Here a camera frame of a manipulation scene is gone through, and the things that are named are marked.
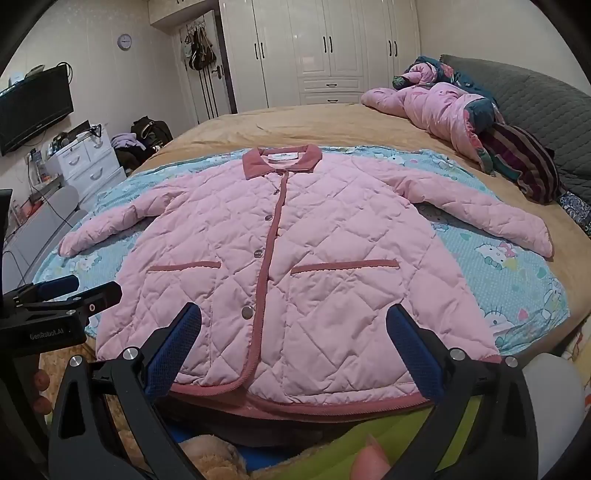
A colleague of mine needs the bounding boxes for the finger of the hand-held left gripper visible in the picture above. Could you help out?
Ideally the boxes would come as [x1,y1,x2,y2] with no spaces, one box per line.
[21,282,123,326]
[4,275,79,308]

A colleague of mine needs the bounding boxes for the brown hanging handbag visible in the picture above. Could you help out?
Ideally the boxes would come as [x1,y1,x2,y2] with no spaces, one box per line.
[190,28,217,71]

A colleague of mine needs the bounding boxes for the cartoon cat printed blanket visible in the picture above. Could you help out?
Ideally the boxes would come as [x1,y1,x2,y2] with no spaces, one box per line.
[32,145,571,365]

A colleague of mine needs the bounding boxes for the person's right hand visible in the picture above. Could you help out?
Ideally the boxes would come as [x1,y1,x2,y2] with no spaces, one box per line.
[349,435,393,480]

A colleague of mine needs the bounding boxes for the striped dark pillow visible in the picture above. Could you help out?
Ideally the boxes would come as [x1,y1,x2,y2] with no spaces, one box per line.
[480,121,561,205]

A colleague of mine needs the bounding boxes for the patterned dark pillow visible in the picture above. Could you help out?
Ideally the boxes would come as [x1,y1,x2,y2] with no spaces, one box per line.
[558,190,591,234]

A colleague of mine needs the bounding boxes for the grey quilted headboard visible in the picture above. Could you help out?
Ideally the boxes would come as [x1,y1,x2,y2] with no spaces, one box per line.
[438,54,591,204]

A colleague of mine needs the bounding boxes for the pink floral quilt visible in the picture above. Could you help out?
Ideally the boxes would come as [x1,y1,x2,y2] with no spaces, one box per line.
[360,56,502,176]

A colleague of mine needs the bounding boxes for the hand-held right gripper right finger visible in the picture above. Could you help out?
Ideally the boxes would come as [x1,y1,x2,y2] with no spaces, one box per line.
[385,304,539,480]

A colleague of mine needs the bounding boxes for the black bag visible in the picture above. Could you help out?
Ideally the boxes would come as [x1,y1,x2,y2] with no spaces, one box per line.
[130,117,174,151]

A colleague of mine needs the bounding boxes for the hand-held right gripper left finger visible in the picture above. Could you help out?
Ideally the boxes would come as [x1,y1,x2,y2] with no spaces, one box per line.
[47,302,204,480]

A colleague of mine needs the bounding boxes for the black television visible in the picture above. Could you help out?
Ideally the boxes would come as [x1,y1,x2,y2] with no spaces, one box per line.
[0,64,75,157]

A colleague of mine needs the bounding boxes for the grey rounded cabinet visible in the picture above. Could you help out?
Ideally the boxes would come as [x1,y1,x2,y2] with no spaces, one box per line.
[0,185,79,287]

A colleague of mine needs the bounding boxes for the white door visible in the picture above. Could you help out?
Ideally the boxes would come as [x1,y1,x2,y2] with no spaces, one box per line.
[180,23,238,125]

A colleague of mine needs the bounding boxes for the purple clothes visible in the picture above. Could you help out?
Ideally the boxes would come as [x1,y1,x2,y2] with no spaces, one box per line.
[111,132,146,151]

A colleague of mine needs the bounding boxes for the tan plush cloth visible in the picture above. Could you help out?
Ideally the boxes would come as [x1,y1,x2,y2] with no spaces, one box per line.
[178,434,252,480]

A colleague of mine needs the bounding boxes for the tan bed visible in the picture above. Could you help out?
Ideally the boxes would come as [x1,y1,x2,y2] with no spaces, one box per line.
[37,102,591,370]

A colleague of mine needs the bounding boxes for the white drawer chest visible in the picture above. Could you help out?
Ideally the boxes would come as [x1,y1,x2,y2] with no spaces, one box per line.
[46,134,127,208]

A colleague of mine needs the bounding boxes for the pink quilted jacket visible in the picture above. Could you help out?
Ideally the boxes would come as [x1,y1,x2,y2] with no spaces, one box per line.
[58,144,554,414]

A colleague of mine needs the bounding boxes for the white wardrobe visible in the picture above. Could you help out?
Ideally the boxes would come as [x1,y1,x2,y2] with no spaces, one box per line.
[150,0,422,114]

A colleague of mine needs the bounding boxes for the person's left hand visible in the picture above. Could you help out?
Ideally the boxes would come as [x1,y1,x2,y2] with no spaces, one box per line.
[32,368,51,418]

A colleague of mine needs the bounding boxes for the person's green clothing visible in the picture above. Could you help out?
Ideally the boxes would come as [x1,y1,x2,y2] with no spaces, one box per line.
[249,397,481,480]

